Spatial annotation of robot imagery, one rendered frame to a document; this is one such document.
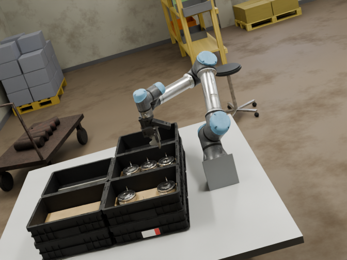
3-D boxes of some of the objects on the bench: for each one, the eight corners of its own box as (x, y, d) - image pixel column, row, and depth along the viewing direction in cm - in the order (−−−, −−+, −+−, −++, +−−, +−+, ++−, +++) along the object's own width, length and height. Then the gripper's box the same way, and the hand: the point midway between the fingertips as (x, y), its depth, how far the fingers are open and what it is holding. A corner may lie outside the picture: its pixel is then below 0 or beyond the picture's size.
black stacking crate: (189, 198, 265) (183, 180, 261) (191, 230, 238) (185, 210, 233) (121, 214, 269) (114, 197, 264) (115, 247, 242) (108, 228, 237)
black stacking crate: (120, 214, 269) (114, 197, 264) (115, 247, 242) (107, 228, 237) (54, 230, 273) (47, 213, 268) (41, 264, 245) (32, 246, 241)
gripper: (138, 112, 268) (148, 143, 279) (138, 123, 257) (149, 154, 268) (153, 108, 267) (163, 139, 278) (153, 119, 257) (163, 150, 268)
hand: (160, 143), depth 272 cm, fingers open, 5 cm apart
